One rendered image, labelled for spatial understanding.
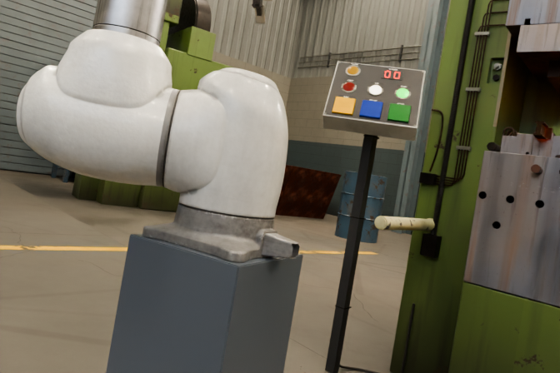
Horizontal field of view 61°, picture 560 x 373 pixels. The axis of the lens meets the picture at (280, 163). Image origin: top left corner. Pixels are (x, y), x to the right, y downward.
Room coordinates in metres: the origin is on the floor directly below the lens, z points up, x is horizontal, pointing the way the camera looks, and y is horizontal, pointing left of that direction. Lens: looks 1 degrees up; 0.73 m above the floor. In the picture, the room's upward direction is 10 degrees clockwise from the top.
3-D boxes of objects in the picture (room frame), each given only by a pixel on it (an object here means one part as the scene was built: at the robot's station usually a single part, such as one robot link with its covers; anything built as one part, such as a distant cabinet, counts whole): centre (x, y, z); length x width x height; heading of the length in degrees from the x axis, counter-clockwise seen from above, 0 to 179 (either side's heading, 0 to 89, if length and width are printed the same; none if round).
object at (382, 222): (1.70, -0.49, 0.62); 0.44 x 0.05 x 0.05; 141
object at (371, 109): (1.72, -0.30, 1.01); 0.07 x 0.05 x 0.07; 76
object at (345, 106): (1.74, -0.20, 1.01); 0.07 x 0.05 x 0.07; 76
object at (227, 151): (0.75, 0.08, 0.77); 0.18 x 0.16 x 0.22; 98
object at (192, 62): (6.39, 1.51, 1.45); 2.20 x 1.23 x 2.90; 132
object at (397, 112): (1.69, -0.39, 1.01); 0.07 x 0.05 x 0.07; 76
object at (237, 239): (0.74, 0.05, 0.63); 0.22 x 0.18 x 0.06; 62
